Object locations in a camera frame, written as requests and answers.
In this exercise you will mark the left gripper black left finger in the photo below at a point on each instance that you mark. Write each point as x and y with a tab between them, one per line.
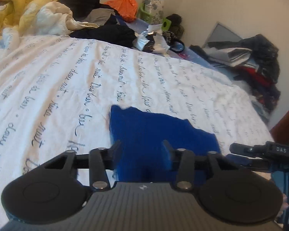
98	161

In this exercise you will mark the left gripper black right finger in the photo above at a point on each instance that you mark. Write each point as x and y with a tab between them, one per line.
191	171

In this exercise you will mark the blue knit sweater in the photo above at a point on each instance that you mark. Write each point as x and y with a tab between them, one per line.
142	134

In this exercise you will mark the clothes pile on right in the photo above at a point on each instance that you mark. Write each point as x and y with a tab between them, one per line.
252	63

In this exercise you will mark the white script-print bedspread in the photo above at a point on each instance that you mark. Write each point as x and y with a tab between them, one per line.
56	93

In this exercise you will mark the black blue-rimmed bowl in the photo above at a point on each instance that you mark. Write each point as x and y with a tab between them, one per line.
177	47

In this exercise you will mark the silver crumpled plastic bag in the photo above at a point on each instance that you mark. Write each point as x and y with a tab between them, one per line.
151	40

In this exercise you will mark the dark navy garment pile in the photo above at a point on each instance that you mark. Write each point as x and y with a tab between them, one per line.
115	31

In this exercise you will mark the dark brown plush toy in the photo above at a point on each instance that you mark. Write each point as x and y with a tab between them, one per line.
176	28

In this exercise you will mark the grey folded garment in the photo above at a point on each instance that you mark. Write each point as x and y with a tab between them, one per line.
98	17

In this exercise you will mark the white crumpled garment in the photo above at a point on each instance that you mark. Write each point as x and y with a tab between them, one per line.
55	18

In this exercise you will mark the orange plastic bag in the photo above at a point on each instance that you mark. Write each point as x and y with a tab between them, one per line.
126	8

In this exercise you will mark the floral grey pillow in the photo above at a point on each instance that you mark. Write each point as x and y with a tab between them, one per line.
155	9

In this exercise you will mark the grey framed wall panel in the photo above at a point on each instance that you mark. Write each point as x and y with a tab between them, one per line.
221	33

